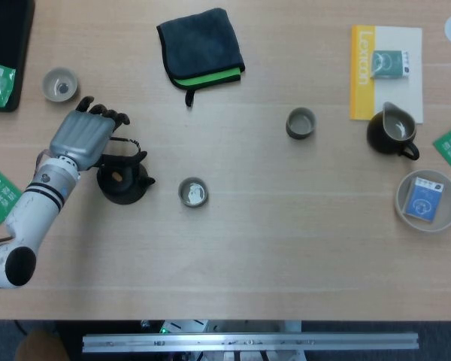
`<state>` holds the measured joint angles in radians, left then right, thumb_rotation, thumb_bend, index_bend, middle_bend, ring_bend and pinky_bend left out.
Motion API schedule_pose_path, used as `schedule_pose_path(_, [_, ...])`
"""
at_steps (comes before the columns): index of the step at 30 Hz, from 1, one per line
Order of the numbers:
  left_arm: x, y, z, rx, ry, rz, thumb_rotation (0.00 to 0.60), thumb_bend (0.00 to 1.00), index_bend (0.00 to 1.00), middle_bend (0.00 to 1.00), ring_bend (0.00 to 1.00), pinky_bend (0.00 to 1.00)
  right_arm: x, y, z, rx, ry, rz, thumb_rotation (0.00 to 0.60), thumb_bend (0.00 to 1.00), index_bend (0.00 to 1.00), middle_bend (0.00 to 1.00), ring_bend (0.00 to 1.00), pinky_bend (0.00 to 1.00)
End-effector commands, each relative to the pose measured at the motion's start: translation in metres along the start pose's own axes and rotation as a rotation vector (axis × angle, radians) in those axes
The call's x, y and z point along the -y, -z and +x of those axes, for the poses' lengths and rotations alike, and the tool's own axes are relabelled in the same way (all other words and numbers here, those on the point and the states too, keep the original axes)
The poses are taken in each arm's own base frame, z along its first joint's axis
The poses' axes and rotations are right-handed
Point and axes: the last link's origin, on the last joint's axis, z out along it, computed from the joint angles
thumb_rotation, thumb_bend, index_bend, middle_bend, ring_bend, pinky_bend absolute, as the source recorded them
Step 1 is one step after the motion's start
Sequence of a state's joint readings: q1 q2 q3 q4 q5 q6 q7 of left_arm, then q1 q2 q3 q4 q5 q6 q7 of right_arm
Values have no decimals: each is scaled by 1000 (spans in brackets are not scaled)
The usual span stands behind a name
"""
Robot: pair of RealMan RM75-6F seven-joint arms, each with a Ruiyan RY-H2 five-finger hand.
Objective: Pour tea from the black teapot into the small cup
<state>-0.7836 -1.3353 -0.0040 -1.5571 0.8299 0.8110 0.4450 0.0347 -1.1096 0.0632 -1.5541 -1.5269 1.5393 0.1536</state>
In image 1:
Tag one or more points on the black rectangular tray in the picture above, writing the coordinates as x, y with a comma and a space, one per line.
7, 34

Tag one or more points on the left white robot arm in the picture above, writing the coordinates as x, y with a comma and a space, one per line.
34, 199

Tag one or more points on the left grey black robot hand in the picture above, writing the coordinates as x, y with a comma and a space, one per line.
80, 135

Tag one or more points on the grey green microfibre cloth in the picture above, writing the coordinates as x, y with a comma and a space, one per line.
199, 41

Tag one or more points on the dark cylindrical tea cup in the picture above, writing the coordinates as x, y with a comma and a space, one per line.
193, 192
300, 124

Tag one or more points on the yellow white Lexicon booklet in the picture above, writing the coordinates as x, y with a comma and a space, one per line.
361, 94

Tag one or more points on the orange brown rounded object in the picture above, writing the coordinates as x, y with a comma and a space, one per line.
39, 346

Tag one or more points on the teal card box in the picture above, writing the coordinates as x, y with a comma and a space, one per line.
389, 64

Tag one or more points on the blue card box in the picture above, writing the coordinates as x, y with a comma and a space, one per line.
422, 201

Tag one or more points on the beige flared tea bowl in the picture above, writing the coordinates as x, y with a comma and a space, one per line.
60, 84

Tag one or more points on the black ceramic pitcher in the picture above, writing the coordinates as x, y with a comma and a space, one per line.
377, 139

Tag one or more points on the aluminium rail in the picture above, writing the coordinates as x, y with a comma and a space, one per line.
248, 342

